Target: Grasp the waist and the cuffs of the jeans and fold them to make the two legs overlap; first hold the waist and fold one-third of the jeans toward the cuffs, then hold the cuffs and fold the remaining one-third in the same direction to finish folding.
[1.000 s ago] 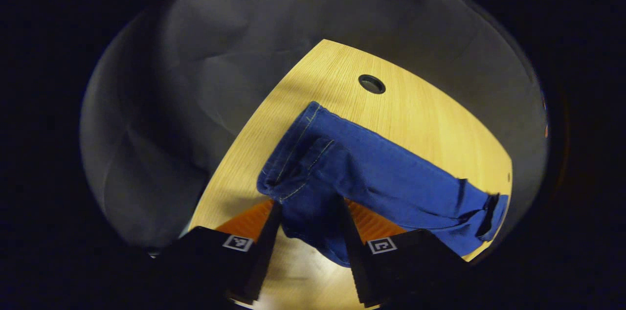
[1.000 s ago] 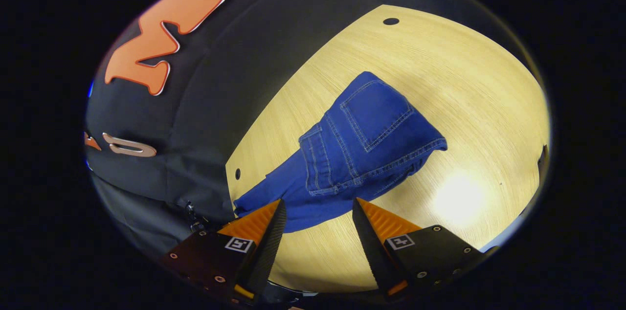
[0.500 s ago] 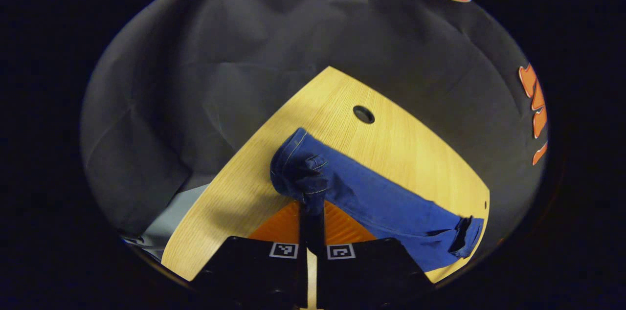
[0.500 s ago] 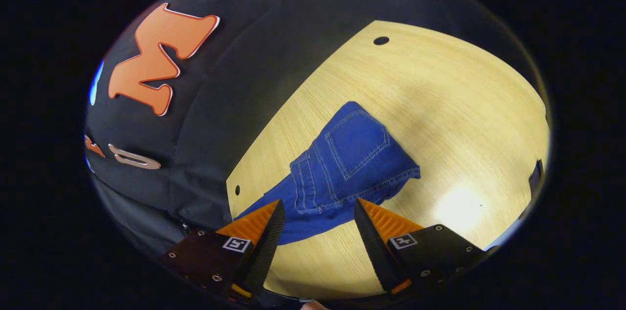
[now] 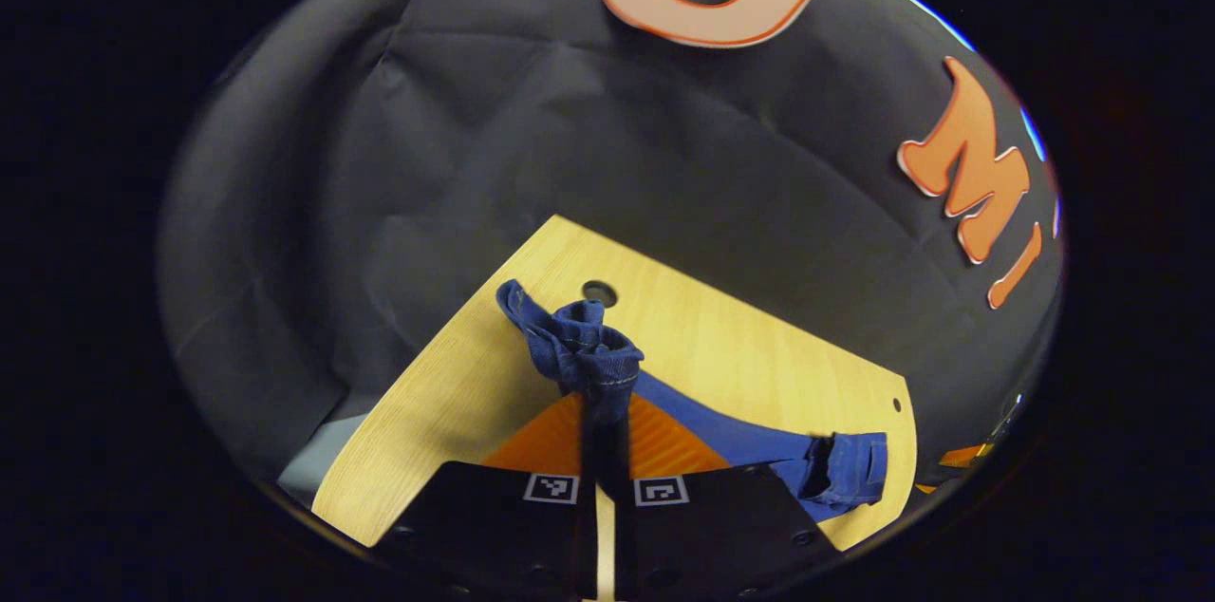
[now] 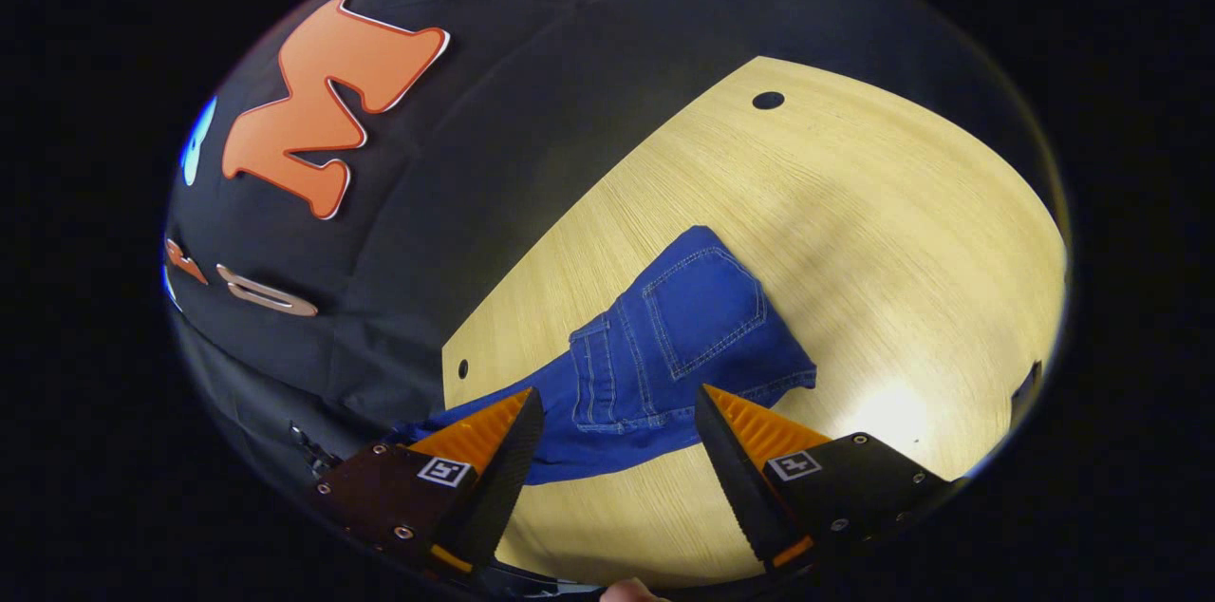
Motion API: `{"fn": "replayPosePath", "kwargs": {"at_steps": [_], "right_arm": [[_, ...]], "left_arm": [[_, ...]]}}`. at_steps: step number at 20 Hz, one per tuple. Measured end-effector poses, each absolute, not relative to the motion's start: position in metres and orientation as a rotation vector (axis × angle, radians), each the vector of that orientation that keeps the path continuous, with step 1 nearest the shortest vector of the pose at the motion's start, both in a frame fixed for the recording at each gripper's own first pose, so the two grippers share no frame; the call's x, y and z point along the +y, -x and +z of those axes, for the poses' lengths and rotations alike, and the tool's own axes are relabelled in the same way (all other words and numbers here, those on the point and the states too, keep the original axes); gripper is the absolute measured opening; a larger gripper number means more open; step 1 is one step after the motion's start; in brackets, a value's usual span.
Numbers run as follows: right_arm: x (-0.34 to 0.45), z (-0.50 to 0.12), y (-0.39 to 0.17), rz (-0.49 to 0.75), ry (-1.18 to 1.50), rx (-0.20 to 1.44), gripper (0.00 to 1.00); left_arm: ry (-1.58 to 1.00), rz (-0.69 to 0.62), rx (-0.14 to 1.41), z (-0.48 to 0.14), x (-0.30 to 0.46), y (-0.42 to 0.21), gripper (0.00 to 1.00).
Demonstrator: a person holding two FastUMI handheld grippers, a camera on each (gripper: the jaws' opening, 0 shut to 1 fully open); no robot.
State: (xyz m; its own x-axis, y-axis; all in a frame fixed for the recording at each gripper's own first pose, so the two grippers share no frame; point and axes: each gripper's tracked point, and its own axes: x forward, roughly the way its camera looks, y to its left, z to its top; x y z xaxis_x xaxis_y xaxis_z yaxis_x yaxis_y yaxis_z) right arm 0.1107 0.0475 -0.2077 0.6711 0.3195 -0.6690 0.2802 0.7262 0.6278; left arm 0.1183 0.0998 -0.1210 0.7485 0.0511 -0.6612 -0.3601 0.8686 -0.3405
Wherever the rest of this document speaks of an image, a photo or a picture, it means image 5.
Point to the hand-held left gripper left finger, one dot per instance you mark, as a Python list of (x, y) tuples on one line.
[(494, 536)]

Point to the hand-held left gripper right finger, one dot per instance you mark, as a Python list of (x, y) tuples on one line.
[(712, 536)]

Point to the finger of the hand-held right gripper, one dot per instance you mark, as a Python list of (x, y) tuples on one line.
[(963, 457)]

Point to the blue denim jeans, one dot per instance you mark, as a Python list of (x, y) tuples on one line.
[(588, 346)]

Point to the black backdrop cloth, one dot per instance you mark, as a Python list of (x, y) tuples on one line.
[(475, 127)]

